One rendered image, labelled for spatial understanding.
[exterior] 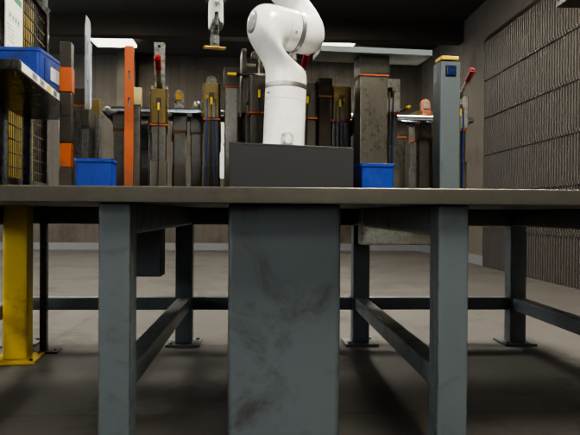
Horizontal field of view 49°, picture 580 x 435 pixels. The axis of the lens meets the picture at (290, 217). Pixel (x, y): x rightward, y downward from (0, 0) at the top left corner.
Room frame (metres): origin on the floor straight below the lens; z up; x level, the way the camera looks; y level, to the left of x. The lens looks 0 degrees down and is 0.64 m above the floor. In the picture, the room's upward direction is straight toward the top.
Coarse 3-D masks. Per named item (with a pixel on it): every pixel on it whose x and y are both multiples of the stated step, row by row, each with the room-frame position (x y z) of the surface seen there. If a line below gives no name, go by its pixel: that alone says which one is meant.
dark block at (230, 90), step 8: (224, 72) 2.11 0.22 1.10; (224, 80) 2.11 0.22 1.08; (232, 80) 2.12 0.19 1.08; (224, 88) 2.14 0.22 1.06; (232, 88) 2.12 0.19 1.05; (224, 96) 2.14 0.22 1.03; (232, 96) 2.12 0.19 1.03; (224, 104) 2.14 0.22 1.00; (232, 104) 2.12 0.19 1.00; (224, 112) 2.13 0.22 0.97; (232, 112) 2.12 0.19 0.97; (224, 120) 2.13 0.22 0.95; (232, 120) 2.12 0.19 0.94; (224, 128) 2.12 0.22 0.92; (232, 128) 2.12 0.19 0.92; (224, 136) 2.12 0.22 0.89; (232, 136) 2.12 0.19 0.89; (224, 144) 2.12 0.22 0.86; (224, 152) 2.12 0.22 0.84; (224, 160) 2.12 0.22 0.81; (224, 168) 2.12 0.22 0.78; (224, 176) 2.12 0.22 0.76; (224, 184) 2.12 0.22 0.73
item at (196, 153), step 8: (192, 120) 2.32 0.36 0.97; (200, 120) 2.32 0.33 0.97; (192, 128) 2.32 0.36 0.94; (200, 128) 2.32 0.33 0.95; (192, 136) 2.32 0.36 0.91; (200, 136) 2.33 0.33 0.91; (192, 144) 2.32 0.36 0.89; (200, 144) 2.33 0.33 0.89; (192, 152) 2.32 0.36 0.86; (200, 152) 2.33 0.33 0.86; (192, 160) 2.32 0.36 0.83; (200, 160) 2.33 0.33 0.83; (192, 168) 2.32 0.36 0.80; (200, 168) 2.33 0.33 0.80; (192, 176) 2.32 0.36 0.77; (200, 176) 2.33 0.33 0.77; (192, 184) 2.32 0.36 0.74; (200, 184) 2.33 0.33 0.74
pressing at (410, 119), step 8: (104, 112) 2.29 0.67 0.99; (112, 112) 2.32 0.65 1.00; (120, 112) 2.31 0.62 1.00; (144, 112) 2.31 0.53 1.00; (168, 112) 2.31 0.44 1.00; (176, 112) 2.31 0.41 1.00; (184, 112) 2.24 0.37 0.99; (192, 112) 2.24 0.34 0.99; (200, 112) 2.24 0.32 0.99; (144, 120) 2.44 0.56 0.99; (168, 120) 2.45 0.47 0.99; (400, 120) 2.45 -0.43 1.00; (408, 120) 2.44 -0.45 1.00; (416, 120) 2.45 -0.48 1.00; (424, 120) 2.46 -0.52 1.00; (432, 120) 2.46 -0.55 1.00; (472, 120) 2.41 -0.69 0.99
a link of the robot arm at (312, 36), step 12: (276, 0) 1.91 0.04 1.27; (288, 0) 1.89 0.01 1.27; (300, 0) 1.88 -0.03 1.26; (300, 12) 1.84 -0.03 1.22; (312, 12) 1.86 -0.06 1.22; (312, 24) 1.84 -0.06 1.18; (312, 36) 1.84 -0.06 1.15; (324, 36) 1.88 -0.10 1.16; (300, 48) 1.86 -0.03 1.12; (312, 48) 1.87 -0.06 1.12
